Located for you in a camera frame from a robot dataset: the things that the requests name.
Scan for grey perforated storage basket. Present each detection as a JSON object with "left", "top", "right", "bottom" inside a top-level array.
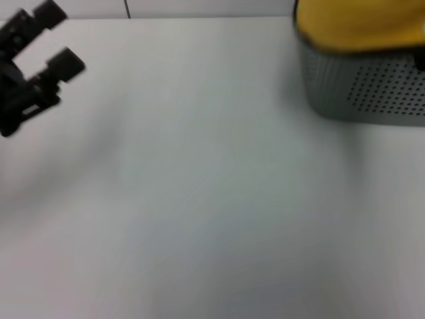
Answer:
[{"left": 294, "top": 13, "right": 425, "bottom": 128}]

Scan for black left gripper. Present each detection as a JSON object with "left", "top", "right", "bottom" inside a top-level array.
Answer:
[{"left": 0, "top": 0, "right": 86, "bottom": 137}]

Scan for yellow towel with black trim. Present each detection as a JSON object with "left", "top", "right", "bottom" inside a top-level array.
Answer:
[{"left": 292, "top": 0, "right": 425, "bottom": 56}]

